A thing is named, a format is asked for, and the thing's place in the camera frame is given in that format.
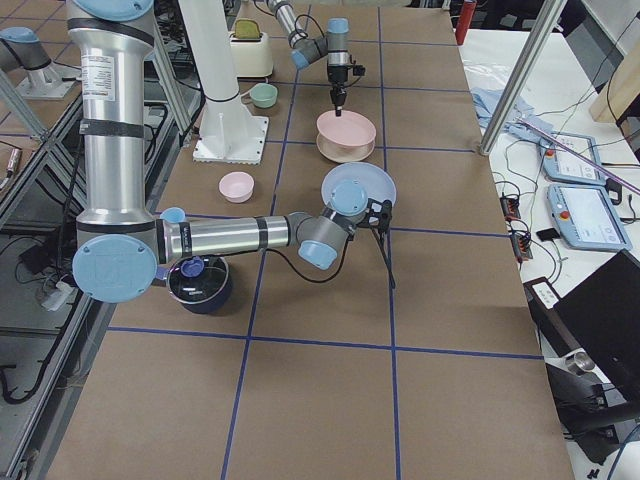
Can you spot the grabber stick tool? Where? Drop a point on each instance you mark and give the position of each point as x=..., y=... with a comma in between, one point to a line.
x=549, y=138

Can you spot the green bowl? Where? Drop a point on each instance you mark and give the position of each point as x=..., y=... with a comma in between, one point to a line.
x=262, y=95

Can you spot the cream toaster with bread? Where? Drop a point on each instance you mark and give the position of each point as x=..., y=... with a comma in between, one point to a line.
x=251, y=50

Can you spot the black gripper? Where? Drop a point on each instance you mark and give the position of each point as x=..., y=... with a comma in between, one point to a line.
x=336, y=75

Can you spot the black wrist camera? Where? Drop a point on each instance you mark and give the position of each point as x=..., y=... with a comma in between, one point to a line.
x=378, y=215

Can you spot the cream plate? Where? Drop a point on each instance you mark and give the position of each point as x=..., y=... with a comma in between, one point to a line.
x=343, y=154

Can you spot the teach pendant tablet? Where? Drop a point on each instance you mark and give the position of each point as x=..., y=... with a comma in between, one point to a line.
x=561, y=166
x=586, y=218

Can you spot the pink bowl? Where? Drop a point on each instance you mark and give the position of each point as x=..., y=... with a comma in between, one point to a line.
x=236, y=187

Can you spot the blue plate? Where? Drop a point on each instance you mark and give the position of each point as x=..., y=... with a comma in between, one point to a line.
x=348, y=187

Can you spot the light blue cup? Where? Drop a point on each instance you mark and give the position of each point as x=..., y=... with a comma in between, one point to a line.
x=173, y=215

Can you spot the aluminium frame post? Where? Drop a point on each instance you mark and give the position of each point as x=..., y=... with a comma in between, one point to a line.
x=536, y=40

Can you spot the pink plate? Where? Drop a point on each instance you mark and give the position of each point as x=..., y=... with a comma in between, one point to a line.
x=349, y=129

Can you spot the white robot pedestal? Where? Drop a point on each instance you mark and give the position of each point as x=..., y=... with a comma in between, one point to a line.
x=228, y=132

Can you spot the lower teach pendant tablet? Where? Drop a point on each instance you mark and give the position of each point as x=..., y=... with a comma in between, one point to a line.
x=586, y=218

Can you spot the red cylinder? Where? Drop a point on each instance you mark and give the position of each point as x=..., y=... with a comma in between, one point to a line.
x=464, y=20

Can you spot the dark blue pot with lid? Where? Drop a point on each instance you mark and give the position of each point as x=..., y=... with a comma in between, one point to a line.
x=201, y=284

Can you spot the upper teach pendant tablet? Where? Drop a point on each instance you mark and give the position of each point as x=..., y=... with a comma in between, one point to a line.
x=561, y=166

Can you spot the black laptop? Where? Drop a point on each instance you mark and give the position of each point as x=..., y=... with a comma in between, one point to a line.
x=600, y=315

